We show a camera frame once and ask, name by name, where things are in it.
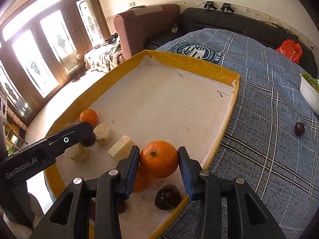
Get dark plum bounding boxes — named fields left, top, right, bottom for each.
left=295, top=122, right=305, bottom=136
left=80, top=132, right=96, bottom=147
left=155, top=184, right=182, bottom=210
left=116, top=200, right=127, bottom=214

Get large round beige cake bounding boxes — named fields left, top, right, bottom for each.
left=64, top=143, right=90, bottom=164

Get small beige cake piece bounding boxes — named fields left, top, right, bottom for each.
left=108, top=135, right=136, bottom=161

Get large orange mandarin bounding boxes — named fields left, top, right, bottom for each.
left=78, top=109, right=98, bottom=127

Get medium beige cake piece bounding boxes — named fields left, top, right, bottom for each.
left=94, top=123, right=112, bottom=146

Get blue plaid tablecloth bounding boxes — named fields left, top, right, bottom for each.
left=160, top=28, right=318, bottom=238

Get yellow-rimmed cardboard tray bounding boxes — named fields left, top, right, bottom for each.
left=44, top=50, right=240, bottom=238

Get white bowl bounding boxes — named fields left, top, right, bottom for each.
left=299, top=75, right=319, bottom=115

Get patterned covered side table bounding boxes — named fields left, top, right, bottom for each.
left=84, top=33, right=125, bottom=73

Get wooden glass door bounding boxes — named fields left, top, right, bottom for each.
left=1, top=0, right=110, bottom=125

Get green lettuce leaves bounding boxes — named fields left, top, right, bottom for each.
left=301, top=72, right=319, bottom=93

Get red plastic bag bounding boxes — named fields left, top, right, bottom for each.
left=275, top=39, right=303, bottom=64

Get black leather sofa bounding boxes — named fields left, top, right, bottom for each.
left=144, top=8, right=318, bottom=77

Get maroon armchair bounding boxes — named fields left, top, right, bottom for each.
left=113, top=4, right=180, bottom=60

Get black clamp device right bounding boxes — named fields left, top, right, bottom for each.
left=221, top=3, right=235, bottom=13

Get black clamp device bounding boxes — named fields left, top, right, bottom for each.
left=221, top=3, right=235, bottom=13
left=204, top=1, right=217, bottom=11

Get black clamp device left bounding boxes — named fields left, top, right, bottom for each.
left=204, top=1, right=217, bottom=11

